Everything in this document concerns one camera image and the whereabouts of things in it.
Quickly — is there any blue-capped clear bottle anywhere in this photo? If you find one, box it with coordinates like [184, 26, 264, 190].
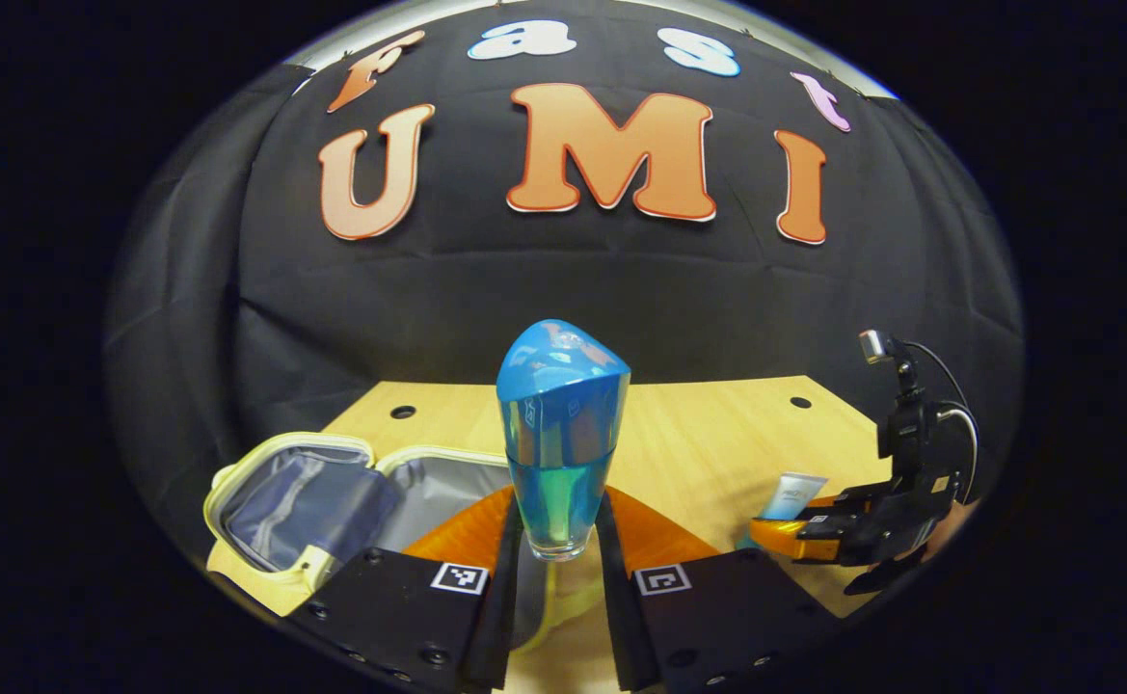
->
[496, 318, 631, 562]

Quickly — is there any black backdrop cloth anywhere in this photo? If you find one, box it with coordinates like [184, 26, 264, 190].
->
[105, 5, 1025, 560]

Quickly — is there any white and blue tube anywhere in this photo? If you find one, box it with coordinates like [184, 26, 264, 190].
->
[761, 472, 829, 521]

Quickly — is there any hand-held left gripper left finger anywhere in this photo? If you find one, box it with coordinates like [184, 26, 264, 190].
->
[288, 487, 525, 694]

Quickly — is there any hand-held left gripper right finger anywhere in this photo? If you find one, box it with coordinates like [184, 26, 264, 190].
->
[594, 487, 844, 693]

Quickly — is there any pale yellow suitcase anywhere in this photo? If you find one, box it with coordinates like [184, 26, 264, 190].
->
[201, 432, 612, 656]

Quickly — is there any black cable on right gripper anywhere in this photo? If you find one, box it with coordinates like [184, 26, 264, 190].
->
[905, 339, 971, 411]

